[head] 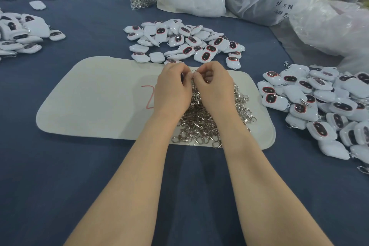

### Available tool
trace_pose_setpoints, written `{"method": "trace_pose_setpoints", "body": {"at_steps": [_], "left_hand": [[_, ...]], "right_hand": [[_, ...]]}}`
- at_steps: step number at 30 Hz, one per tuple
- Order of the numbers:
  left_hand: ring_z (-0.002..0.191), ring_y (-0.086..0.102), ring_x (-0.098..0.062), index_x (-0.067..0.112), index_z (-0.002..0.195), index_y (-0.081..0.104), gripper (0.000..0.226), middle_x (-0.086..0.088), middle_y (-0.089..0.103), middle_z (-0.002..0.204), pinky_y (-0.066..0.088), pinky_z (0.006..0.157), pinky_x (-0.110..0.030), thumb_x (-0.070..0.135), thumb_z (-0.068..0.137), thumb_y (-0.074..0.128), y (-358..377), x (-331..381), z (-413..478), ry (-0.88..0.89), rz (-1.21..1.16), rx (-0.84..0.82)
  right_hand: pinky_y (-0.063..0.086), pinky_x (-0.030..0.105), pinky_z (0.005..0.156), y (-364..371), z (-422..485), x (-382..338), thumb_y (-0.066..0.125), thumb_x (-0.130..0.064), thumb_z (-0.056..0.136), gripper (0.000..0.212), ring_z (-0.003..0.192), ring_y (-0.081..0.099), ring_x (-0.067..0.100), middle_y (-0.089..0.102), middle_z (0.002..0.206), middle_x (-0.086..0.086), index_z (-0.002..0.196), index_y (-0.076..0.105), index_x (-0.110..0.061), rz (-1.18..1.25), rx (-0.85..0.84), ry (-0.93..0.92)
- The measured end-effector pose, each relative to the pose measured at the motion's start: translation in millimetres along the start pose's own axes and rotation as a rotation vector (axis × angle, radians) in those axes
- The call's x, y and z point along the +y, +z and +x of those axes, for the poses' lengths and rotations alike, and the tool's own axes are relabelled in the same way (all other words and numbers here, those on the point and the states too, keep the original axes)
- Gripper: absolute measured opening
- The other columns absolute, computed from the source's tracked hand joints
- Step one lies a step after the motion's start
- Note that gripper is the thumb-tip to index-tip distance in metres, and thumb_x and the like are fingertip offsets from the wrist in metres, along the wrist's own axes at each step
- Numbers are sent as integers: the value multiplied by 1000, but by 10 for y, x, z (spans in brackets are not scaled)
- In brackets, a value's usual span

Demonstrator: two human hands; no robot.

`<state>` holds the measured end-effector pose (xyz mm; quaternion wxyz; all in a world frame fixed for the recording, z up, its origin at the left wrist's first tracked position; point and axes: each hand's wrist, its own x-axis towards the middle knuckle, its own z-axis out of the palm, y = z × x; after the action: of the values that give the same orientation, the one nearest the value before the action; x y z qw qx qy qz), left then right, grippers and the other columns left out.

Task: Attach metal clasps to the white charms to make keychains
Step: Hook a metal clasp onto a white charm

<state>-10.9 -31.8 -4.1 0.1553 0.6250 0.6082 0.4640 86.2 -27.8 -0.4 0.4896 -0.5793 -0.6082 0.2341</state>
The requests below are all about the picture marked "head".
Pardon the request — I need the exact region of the person's right hand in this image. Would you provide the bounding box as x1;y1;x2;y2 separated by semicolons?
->
192;61;238;124

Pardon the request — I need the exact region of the person's left hand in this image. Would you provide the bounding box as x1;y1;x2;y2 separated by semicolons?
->
153;62;194;120

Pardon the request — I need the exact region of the pile of metal clasps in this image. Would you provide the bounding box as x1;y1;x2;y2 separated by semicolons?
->
171;81;257;148

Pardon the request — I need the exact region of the pile of finished fobs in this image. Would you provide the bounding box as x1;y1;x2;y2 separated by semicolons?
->
256;63;369;175

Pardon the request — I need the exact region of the person's left forearm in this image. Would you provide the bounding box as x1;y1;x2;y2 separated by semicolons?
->
65;114;183;246

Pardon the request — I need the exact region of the person's right forearm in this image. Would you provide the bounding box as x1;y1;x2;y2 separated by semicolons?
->
219;114;333;246

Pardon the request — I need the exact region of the thin red thread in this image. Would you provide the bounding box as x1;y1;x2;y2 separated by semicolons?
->
141;85;156;110

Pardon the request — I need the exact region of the cream felt work mat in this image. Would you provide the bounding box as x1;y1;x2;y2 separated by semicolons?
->
36;56;276;150

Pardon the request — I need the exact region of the crumpled clear plastic bag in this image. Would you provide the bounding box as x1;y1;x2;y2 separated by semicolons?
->
289;0;369;75

